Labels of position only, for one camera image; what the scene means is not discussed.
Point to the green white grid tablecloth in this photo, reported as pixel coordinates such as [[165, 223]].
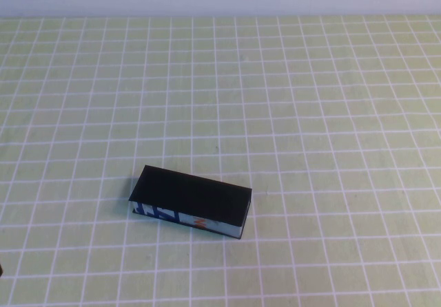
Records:
[[310, 114]]

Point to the black printed glasses case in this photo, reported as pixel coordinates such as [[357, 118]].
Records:
[[193, 193]]

